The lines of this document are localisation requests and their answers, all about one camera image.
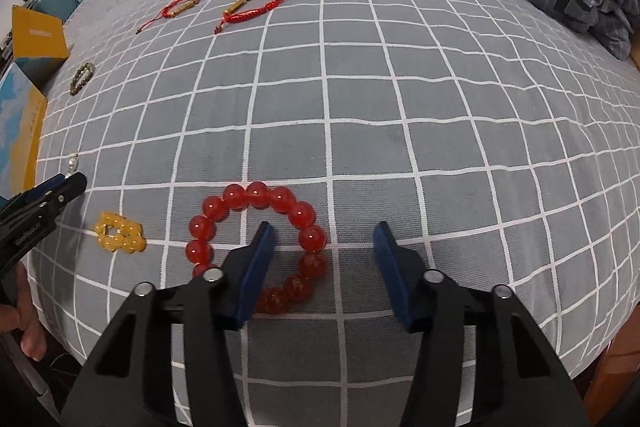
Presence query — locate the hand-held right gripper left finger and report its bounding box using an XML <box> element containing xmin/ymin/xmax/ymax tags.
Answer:
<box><xmin>60</xmin><ymin>221</ymin><xmax>277</xmax><ymax>427</ymax></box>

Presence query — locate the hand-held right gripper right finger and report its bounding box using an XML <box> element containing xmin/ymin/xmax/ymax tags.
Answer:
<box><xmin>372</xmin><ymin>221</ymin><xmax>588</xmax><ymax>427</ymax></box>

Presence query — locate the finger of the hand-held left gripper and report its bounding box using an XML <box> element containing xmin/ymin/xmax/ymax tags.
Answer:
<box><xmin>9</xmin><ymin>174</ymin><xmax>68</xmax><ymax>208</ymax></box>
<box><xmin>27</xmin><ymin>172</ymin><xmax>89</xmax><ymax>228</ymax></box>

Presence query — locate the red bead bracelet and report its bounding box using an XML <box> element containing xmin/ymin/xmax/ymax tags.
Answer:
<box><xmin>185</xmin><ymin>181</ymin><xmax>330</xmax><ymax>315</ymax></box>

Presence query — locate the person's left hand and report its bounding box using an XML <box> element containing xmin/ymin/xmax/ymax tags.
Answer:
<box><xmin>0</xmin><ymin>264</ymin><xmax>48</xmax><ymax>363</ymax></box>

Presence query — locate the sky print box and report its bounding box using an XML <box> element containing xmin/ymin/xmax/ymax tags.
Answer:
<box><xmin>0</xmin><ymin>59</ymin><xmax>48</xmax><ymax>200</ymax></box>

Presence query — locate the yellow cardboard box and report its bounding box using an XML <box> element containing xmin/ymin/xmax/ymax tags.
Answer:
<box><xmin>11</xmin><ymin>4</ymin><xmax>70</xmax><ymax>88</ymax></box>

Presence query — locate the grey checked bed sheet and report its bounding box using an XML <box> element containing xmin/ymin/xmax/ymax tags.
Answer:
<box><xmin>22</xmin><ymin>0</ymin><xmax>640</xmax><ymax>427</ymax></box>

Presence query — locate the yellow bead bracelet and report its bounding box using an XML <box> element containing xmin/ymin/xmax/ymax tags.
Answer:
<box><xmin>94</xmin><ymin>212</ymin><xmax>147</xmax><ymax>254</ymax></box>

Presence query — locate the dark bead bracelet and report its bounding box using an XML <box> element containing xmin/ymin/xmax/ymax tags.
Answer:
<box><xmin>69</xmin><ymin>63</ymin><xmax>96</xmax><ymax>96</ymax></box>

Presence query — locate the thin red string bracelet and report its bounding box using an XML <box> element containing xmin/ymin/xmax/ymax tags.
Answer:
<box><xmin>136</xmin><ymin>0</ymin><xmax>204</xmax><ymax>32</ymax></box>

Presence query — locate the braided red string bracelet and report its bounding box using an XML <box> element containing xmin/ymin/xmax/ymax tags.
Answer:
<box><xmin>215</xmin><ymin>0</ymin><xmax>293</xmax><ymax>35</ymax></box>

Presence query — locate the wooden bed frame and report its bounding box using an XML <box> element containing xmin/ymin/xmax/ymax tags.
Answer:
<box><xmin>582</xmin><ymin>327</ymin><xmax>640</xmax><ymax>413</ymax></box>

